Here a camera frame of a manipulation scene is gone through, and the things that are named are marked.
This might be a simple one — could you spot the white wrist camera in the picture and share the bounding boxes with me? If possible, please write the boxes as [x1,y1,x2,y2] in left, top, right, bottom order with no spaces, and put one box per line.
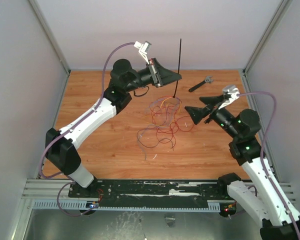
[133,41,152,64]
[218,85,240,110]

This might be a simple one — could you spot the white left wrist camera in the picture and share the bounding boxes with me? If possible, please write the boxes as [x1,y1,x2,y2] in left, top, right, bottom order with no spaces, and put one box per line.
[133,41,152,64]

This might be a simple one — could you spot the purple dark wire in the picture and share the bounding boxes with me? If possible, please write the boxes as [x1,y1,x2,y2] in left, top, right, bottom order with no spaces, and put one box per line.
[136,124,176,151]

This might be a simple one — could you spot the black zip tie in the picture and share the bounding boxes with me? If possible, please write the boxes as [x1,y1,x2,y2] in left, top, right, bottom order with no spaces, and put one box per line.
[172,38,182,98]

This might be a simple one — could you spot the grey slotted cable duct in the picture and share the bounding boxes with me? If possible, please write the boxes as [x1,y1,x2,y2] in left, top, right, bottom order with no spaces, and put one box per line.
[31,199,221,213]

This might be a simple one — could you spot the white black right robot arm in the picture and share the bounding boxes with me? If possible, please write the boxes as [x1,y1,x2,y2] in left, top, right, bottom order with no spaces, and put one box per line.
[185,93,300,240]

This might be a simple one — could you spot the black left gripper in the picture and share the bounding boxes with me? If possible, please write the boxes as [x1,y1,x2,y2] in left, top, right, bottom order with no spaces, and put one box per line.
[125,57,182,92]

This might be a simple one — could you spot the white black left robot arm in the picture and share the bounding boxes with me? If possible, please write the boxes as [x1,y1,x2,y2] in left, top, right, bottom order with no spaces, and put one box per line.
[43,58,182,198]

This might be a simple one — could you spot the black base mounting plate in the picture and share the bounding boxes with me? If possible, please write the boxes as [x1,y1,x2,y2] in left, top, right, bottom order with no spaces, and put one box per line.
[68,179,234,209]

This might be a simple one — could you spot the yellow wire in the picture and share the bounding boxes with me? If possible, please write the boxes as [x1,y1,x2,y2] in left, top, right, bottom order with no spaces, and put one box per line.
[139,96,181,125]

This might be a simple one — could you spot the red wire tangle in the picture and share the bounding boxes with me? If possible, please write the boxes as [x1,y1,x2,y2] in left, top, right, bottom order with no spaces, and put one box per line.
[137,96,196,151]

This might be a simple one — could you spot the adjustable wrench black handle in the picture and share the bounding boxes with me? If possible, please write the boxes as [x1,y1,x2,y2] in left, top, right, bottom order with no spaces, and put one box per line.
[188,76,214,93]

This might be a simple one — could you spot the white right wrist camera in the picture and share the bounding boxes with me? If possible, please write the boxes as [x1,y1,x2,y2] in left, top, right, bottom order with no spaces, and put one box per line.
[218,85,240,110]

